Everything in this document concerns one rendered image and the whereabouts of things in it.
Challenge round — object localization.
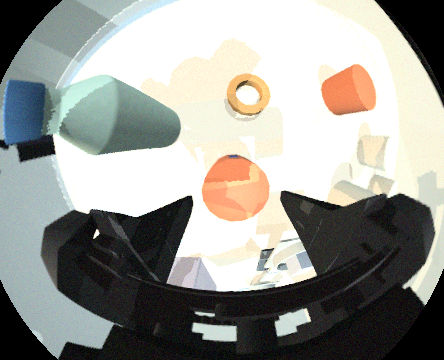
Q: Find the orange ring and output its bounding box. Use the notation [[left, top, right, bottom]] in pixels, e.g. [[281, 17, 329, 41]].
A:
[[227, 73, 271, 116]]

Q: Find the brown cylinder with orange top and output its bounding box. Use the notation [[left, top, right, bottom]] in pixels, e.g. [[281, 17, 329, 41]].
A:
[[322, 64, 377, 116]]

